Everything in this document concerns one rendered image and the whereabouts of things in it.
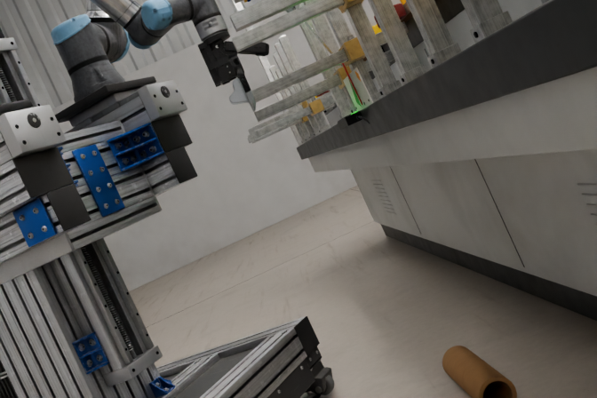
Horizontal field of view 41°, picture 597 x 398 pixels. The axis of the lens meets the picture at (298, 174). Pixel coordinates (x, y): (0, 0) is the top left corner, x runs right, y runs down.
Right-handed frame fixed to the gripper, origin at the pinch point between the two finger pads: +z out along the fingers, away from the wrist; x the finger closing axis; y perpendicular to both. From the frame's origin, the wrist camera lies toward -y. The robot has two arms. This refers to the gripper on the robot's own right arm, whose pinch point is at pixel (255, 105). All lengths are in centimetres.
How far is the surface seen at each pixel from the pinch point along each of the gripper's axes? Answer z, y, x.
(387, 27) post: 0, -28, 48
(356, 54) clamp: -1.0, -28.4, 5.1
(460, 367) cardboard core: 75, -17, 27
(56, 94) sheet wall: -170, 174, -773
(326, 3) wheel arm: -12.2, -22.5, 26.6
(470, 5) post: 7, -27, 97
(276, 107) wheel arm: 1.1, -6.7, -23.4
